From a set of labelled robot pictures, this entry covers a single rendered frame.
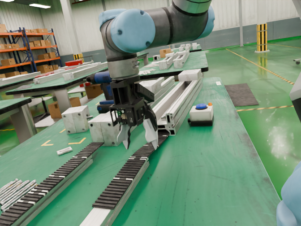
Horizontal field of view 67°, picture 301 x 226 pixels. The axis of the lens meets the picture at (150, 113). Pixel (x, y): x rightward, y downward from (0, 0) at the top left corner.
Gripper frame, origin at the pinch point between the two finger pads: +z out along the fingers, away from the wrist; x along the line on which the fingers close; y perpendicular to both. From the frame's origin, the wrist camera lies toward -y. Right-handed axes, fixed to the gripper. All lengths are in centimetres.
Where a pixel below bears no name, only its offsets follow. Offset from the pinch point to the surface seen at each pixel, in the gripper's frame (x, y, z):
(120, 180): -0.3, 13.9, 2.4
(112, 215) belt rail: 1.6, 22.5, 4.7
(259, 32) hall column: 117, -1025, 4
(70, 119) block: -41.9, -21.4, -1.1
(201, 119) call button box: 13.2, -26.6, 2.9
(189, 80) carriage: 1, -76, -3
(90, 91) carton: -247, -325, 46
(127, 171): 0.0, 10.3, 2.0
